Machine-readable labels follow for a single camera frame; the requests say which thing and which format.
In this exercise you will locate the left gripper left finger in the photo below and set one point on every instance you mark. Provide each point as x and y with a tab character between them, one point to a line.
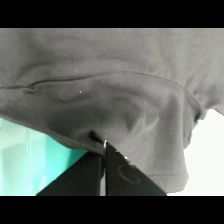
83	178

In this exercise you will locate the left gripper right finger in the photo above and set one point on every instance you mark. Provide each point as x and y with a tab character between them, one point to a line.
130	180

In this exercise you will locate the dark grey T-shirt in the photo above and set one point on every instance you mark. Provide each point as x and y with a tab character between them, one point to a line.
100	83

